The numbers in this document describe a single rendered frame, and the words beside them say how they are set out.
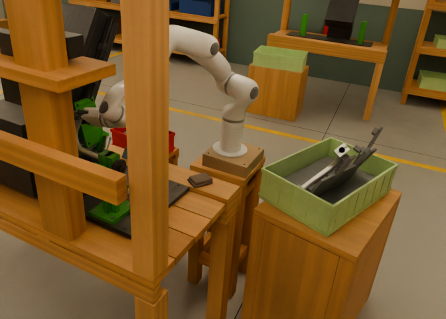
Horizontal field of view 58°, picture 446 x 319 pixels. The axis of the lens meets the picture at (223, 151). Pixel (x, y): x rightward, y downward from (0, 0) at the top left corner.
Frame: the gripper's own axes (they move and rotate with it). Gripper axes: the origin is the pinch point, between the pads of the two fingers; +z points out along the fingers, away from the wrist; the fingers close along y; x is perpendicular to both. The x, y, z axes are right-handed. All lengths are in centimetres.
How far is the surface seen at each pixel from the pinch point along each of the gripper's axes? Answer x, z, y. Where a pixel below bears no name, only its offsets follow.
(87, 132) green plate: 2.5, 2.8, -8.1
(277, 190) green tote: 5, -66, -68
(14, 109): 3.1, 22.6, 14.9
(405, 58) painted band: -345, -80, -460
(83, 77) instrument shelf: 5, -39, 34
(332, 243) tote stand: 26, -94, -72
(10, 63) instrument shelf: 4.5, -16.6, 44.6
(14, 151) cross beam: 27.1, -8.4, 27.1
